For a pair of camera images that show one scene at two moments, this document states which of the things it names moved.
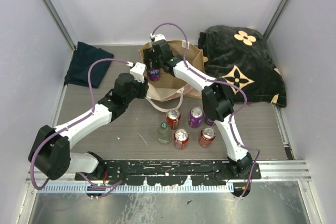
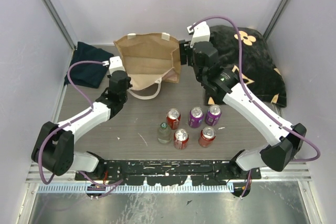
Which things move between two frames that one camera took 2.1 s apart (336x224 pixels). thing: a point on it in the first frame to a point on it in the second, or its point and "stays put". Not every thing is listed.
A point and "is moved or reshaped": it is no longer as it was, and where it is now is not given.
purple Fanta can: [196, 117] stays put
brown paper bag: [169, 88] is moved or reshaped
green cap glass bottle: [164, 136] stays put
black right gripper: [149, 55] to [185, 49]
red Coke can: [181, 136] stays put
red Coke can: [173, 118] stays put
